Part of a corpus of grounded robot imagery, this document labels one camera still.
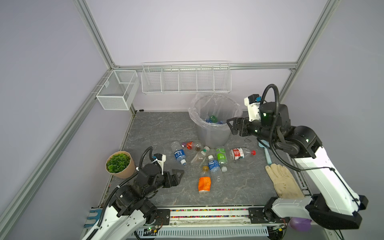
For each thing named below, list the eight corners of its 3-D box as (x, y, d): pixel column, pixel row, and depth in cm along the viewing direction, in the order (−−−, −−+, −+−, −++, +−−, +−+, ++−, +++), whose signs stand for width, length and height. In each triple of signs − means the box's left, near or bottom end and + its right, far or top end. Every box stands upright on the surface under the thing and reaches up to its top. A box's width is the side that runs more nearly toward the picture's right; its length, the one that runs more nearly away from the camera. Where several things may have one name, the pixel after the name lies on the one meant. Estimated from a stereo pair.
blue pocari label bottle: (212, 184, 86) (213, 180, 82) (206, 159, 96) (207, 155, 91) (223, 182, 87) (224, 178, 82) (216, 157, 96) (217, 153, 92)
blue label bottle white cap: (181, 167, 92) (180, 163, 88) (170, 147, 101) (168, 143, 97) (190, 162, 94) (189, 158, 90) (178, 143, 103) (177, 139, 99)
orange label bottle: (197, 193, 82) (197, 191, 79) (197, 168, 92) (197, 165, 88) (211, 193, 82) (211, 191, 79) (210, 168, 92) (210, 165, 88)
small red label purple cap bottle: (182, 151, 99) (181, 148, 96) (182, 144, 103) (182, 140, 100) (203, 151, 99) (203, 148, 96) (203, 143, 103) (203, 140, 99)
